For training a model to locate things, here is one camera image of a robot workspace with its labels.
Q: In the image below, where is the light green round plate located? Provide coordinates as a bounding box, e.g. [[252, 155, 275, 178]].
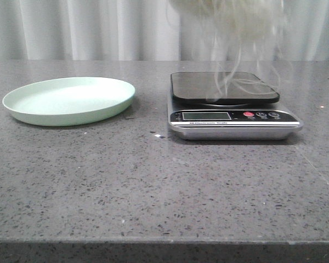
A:
[[2, 77, 135, 127]]

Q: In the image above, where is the silver black kitchen scale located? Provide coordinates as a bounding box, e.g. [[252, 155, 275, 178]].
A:
[[167, 72, 303, 140]]

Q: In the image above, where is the white vermicelli noodle bundle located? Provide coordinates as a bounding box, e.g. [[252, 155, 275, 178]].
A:
[[170, 1, 285, 101]]

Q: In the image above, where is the white pleated curtain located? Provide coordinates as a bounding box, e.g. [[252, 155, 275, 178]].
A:
[[0, 1, 329, 61]]

